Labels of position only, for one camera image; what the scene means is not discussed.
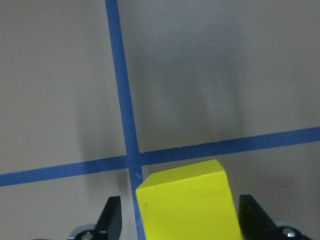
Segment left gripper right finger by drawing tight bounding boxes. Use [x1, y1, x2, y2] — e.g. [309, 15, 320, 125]
[238, 194, 309, 240]

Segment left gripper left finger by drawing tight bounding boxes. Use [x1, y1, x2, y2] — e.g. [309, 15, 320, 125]
[93, 196, 122, 240]

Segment yellow wooden block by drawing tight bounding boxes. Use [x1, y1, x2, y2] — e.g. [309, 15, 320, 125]
[136, 160, 242, 240]

